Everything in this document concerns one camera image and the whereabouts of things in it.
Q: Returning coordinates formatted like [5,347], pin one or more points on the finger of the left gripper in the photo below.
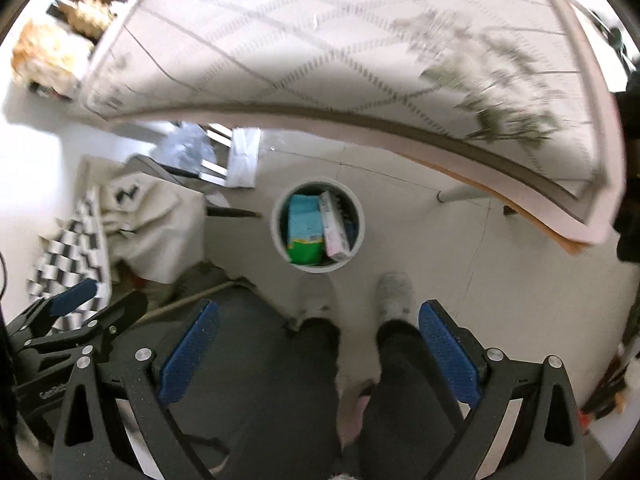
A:
[65,302]

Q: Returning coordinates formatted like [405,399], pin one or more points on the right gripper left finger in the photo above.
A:
[180,352]

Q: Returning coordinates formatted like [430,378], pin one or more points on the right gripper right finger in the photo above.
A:
[458,354]

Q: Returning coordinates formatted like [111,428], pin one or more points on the blue green snack bag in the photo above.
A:
[305,230]

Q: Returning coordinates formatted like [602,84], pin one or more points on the round white trash bin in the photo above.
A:
[347,203]

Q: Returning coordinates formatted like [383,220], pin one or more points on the checkered black white cloth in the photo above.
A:
[77,252]

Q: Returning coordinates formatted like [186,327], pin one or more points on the person's right leg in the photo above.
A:
[412,415]

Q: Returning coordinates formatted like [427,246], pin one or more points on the beige sofa cushion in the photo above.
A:
[153,224]

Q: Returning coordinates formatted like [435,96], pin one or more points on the pink tissue box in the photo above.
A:
[334,233]

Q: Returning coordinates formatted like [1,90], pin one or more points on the yellow flower bouquet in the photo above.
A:
[51,55]

